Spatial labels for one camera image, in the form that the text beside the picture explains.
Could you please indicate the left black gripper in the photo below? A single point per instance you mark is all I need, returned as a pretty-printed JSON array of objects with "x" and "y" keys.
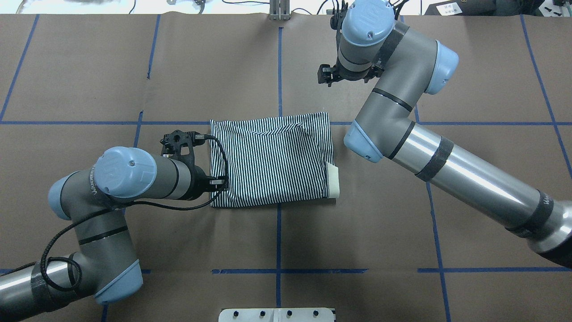
[{"x": 197, "y": 185}]

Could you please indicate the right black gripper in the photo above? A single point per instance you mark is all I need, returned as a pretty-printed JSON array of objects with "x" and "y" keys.
[{"x": 327, "y": 74}]

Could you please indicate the striped polo shirt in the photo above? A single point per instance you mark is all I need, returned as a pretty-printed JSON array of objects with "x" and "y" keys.
[{"x": 275, "y": 160}]

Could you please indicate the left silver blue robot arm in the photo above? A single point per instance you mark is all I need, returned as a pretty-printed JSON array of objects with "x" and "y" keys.
[{"x": 106, "y": 266}]

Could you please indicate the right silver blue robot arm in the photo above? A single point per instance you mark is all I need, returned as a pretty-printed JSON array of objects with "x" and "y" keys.
[{"x": 372, "y": 43}]

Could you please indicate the black box with label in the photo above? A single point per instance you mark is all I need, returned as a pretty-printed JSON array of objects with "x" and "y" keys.
[{"x": 461, "y": 8}]

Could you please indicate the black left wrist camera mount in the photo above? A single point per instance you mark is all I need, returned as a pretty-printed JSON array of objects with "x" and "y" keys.
[{"x": 179, "y": 145}]

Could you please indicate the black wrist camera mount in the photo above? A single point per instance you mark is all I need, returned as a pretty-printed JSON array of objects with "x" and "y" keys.
[
  {"x": 339, "y": 10},
  {"x": 179, "y": 145}
]

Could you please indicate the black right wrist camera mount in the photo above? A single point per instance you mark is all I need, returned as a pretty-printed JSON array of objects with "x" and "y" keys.
[{"x": 339, "y": 10}]

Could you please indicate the aluminium frame post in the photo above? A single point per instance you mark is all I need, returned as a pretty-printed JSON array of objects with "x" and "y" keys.
[{"x": 279, "y": 10}]

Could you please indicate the white camera pole base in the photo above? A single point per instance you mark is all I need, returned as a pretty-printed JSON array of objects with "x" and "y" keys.
[{"x": 308, "y": 314}]

